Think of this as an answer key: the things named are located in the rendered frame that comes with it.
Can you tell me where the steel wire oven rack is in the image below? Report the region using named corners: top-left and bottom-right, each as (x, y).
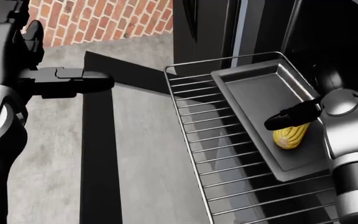
top-left (163, 51), bottom-right (342, 224)

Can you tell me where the black oven body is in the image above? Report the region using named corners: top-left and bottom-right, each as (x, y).
top-left (172, 0), bottom-right (358, 94)

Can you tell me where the dark metal baking tray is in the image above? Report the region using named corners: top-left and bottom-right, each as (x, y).
top-left (210, 58), bottom-right (333, 183)

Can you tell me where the yellow corn cob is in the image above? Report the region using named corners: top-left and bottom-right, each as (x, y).
top-left (272, 122), bottom-right (311, 150)

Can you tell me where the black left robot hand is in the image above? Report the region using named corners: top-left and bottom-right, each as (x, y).
top-left (0, 0), bottom-right (115, 100)

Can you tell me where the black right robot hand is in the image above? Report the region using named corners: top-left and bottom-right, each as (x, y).
top-left (264, 96), bottom-right (324, 131)

